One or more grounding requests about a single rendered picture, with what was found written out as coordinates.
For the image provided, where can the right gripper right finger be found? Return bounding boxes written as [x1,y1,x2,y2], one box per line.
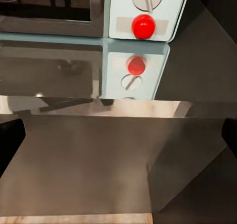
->
[221,118,237,158]

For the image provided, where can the microwave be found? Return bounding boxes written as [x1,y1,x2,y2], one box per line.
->
[0,0,187,43]

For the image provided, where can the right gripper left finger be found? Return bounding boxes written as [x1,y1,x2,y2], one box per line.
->
[0,118,26,178]

